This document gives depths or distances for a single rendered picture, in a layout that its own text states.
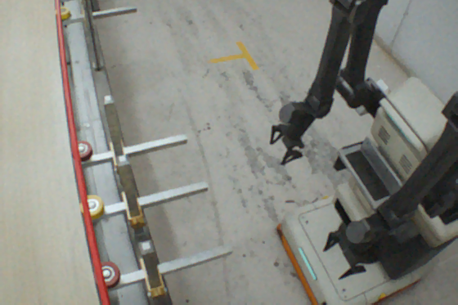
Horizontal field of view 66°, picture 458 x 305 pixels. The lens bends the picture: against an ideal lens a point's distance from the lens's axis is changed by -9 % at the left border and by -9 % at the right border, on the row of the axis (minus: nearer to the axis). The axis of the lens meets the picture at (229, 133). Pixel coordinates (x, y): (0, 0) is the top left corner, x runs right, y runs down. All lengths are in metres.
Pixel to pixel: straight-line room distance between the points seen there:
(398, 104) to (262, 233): 1.36
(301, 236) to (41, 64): 1.53
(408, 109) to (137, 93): 2.20
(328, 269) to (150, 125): 1.54
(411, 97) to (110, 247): 1.20
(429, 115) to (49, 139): 1.32
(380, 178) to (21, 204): 1.23
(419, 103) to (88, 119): 1.48
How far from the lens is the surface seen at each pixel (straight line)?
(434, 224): 1.68
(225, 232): 2.27
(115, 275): 1.22
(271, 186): 2.48
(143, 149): 1.54
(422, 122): 1.14
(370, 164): 1.38
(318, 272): 1.98
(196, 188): 1.41
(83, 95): 2.11
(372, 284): 2.05
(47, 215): 1.37
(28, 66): 1.93
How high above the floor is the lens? 2.04
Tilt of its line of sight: 49 degrees down
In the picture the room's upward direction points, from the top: 8 degrees clockwise
